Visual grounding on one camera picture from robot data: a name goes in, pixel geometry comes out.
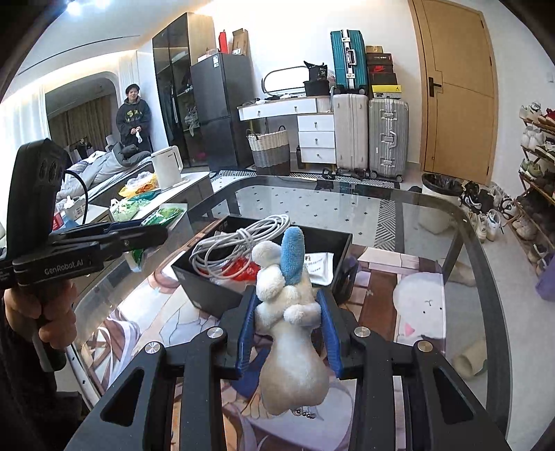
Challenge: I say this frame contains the green white packet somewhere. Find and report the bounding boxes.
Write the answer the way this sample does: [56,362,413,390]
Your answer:
[124,203,187,272]

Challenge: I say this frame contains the white cable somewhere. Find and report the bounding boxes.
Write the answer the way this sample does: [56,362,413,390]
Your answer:
[188,213,292,280]

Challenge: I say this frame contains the white blue plush toy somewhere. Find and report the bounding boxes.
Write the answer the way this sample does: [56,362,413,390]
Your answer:
[252,227,329,416]

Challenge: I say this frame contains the white printed packet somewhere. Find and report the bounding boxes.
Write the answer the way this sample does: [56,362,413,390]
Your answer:
[305,253,334,287]

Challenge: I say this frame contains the left hand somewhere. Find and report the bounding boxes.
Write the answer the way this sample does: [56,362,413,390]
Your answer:
[3,280,77,349]

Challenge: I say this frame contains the green plastic bag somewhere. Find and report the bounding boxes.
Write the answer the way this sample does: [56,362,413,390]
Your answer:
[110,199,150,222]

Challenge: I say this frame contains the yellow snack bag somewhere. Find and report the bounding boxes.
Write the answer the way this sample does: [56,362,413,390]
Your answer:
[118,171,158,198]

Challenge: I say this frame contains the white electric kettle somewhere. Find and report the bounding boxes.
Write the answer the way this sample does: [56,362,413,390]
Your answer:
[151,146,183,190]

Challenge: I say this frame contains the black cardboard box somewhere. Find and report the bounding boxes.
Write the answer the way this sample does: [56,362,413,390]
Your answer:
[172,215,358,318]

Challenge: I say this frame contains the person in dark hoodie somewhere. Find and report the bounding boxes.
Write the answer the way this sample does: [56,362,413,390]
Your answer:
[116,84,152,152]

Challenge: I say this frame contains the anime printed mat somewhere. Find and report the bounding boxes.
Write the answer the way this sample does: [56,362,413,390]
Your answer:
[75,241,446,450]

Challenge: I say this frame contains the red plastic bag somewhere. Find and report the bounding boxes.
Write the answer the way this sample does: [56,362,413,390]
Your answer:
[221,256,259,282]

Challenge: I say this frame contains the purple bag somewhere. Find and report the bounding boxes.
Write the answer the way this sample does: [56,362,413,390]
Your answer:
[535,256,555,301]

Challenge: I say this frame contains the woven laundry basket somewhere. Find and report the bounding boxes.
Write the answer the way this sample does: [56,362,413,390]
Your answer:
[247,125,291,176]

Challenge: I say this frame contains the black refrigerator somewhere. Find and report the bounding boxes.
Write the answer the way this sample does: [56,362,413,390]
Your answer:
[191,53,255,172]

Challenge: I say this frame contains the shoe rack with shoes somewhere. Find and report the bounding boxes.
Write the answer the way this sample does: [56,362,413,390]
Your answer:
[512,101,554,275]

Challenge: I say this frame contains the dark glass cabinet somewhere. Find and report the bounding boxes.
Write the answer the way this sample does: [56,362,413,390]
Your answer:
[152,12,215,167]

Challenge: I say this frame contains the white desk with drawers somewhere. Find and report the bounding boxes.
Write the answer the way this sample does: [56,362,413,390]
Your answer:
[238,96,337,167]

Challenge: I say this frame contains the white trash bin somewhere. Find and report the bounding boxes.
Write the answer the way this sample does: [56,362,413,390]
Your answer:
[417,172,465,235]

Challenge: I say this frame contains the black handbag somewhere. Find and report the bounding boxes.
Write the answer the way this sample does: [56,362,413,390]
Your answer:
[304,61,330,97]

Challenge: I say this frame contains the white suitcase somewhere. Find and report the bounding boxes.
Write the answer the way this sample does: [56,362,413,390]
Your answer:
[332,94,369,170]

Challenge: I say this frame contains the teal suitcase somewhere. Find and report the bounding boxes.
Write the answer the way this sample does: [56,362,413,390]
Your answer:
[330,29,370,95]

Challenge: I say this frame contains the silver suitcase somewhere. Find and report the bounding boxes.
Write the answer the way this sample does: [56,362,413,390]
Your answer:
[369,98,409,182]

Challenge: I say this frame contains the stack of shoe boxes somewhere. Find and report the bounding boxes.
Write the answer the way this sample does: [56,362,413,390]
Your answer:
[365,46,403,99]

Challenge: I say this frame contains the wooden door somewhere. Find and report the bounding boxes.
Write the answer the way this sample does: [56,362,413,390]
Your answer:
[408,1,498,184]

